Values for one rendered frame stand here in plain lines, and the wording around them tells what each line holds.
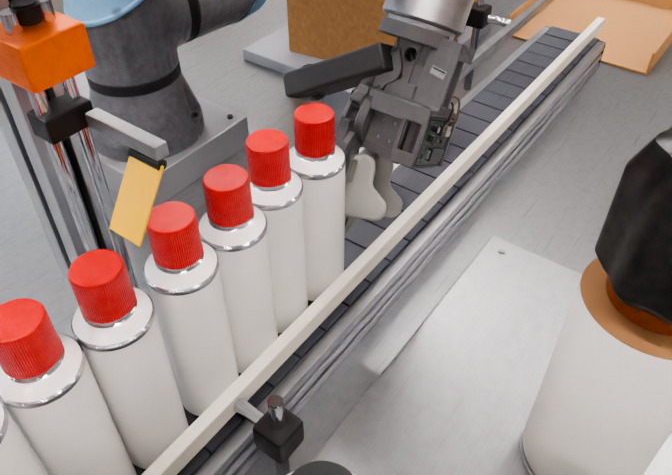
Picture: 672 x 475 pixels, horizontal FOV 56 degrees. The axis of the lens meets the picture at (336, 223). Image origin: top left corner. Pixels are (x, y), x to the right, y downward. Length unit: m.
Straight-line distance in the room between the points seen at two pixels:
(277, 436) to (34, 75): 0.30
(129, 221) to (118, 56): 0.39
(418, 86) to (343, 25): 0.50
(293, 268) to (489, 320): 0.20
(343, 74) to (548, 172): 0.41
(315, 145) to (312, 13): 0.58
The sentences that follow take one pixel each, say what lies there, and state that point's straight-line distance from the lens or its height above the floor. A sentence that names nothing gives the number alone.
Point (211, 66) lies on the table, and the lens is 1.15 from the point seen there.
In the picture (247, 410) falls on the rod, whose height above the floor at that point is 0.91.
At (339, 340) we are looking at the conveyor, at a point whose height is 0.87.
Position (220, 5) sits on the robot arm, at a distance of 0.85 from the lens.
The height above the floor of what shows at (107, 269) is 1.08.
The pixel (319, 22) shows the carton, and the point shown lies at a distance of 1.08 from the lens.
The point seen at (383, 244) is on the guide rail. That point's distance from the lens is 0.64.
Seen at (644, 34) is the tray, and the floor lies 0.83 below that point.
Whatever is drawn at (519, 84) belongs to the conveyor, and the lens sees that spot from 1.01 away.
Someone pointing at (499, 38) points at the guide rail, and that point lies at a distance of 0.94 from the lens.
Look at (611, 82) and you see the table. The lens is 1.17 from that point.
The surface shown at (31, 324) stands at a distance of 0.39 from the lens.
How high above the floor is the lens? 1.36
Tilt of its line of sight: 42 degrees down
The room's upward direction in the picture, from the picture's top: straight up
